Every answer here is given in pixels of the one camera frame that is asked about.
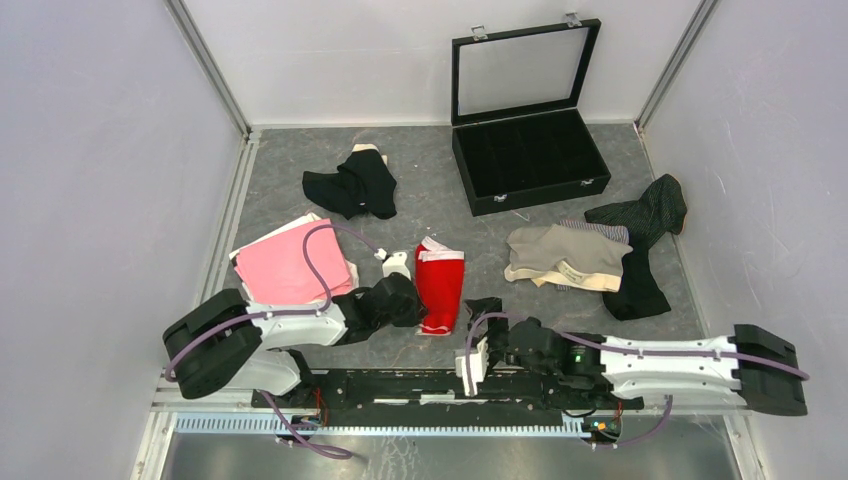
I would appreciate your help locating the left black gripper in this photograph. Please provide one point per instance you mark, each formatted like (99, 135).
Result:
(417, 312)

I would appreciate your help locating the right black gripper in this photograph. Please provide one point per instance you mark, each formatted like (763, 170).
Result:
(482, 306)

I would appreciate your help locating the red boxer briefs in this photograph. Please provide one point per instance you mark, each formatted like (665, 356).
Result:
(439, 276)

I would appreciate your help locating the beige grey ribbed underwear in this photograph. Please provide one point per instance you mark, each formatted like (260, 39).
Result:
(564, 256)

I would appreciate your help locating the black underwear with beige band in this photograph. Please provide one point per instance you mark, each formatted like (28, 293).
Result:
(361, 185)

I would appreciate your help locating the black display case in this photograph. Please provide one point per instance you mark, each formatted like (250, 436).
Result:
(518, 137)

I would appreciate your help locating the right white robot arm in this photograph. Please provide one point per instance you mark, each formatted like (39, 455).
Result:
(751, 368)

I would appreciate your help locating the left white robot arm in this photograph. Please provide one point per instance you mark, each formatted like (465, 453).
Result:
(230, 342)

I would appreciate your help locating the pink underwear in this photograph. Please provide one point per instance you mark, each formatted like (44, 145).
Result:
(273, 270)

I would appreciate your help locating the grey striped underwear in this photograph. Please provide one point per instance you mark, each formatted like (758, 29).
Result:
(618, 234)

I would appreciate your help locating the dark striped black underwear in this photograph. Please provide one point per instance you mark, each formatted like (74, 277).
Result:
(660, 209)

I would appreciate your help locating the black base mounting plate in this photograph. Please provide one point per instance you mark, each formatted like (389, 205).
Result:
(436, 398)

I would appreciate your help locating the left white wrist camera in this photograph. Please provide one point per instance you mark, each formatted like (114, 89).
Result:
(393, 263)

